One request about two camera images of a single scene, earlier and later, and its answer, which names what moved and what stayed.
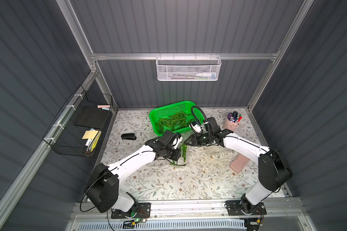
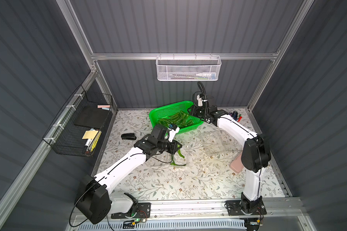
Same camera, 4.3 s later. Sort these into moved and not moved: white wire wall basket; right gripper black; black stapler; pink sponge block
Moved: right gripper black
Not moved: white wire wall basket; black stapler; pink sponge block
